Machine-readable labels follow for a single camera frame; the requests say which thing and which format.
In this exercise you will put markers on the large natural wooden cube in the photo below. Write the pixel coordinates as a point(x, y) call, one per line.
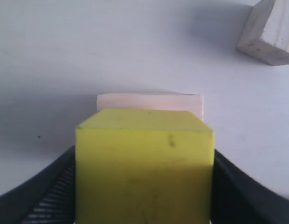
point(166, 101)

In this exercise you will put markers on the medium natural wooden cube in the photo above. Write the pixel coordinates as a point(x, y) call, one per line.
point(266, 33)

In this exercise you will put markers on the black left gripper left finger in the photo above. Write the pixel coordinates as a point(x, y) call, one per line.
point(46, 198)

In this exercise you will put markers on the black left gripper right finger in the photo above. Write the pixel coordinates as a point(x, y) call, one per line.
point(239, 199)

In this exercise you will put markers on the yellow painted wooden cube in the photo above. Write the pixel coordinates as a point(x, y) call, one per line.
point(143, 167)

